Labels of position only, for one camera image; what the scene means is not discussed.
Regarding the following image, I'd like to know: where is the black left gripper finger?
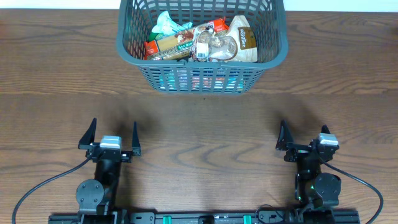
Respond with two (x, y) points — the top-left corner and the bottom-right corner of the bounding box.
(78, 118), (97, 150)
(131, 122), (141, 156)

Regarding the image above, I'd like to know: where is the Kleenex tissue multipack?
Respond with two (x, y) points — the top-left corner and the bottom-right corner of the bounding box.
(154, 68), (248, 93)

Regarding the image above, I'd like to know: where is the red spaghetti pasta package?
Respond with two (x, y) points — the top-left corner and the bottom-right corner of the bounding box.
(144, 18), (229, 60)

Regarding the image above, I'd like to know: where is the beige PanTree snack bag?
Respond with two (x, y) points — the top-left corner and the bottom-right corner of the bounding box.
(188, 15), (259, 63)

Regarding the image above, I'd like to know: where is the teal small packet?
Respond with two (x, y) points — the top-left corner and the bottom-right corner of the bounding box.
(152, 11), (193, 36)

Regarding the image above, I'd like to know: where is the green lid jar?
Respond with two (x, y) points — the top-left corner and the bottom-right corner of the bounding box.
(148, 32), (159, 42)

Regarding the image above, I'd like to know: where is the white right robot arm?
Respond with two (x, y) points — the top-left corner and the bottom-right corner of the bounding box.
(275, 120), (341, 223)

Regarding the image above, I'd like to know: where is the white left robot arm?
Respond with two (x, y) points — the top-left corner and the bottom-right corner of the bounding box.
(76, 118), (141, 224)

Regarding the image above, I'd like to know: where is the grey plastic basket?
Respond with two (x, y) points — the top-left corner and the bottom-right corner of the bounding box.
(116, 0), (289, 95)

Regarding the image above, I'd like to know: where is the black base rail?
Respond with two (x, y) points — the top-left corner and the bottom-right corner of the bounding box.
(48, 207), (361, 224)

